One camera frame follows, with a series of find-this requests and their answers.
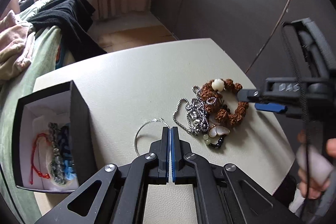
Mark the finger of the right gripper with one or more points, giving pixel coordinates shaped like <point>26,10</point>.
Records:
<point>250,95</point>
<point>271,107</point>

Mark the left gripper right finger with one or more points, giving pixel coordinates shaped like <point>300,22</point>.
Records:
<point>176,156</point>

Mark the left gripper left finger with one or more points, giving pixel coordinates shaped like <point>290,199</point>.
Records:
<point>163,157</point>

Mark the thin silver bangle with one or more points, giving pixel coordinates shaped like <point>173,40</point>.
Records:
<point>149,131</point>

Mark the black jewelry box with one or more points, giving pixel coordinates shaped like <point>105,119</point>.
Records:
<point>52,150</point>

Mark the person's right hand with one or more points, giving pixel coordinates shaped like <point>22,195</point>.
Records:
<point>313,185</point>

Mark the white shell pendant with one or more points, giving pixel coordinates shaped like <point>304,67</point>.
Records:
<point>218,130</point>

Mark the black knitted garment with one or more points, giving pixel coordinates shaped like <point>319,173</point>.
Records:
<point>74,18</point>

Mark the pink fleece blanket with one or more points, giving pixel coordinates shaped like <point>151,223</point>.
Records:
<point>17,45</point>

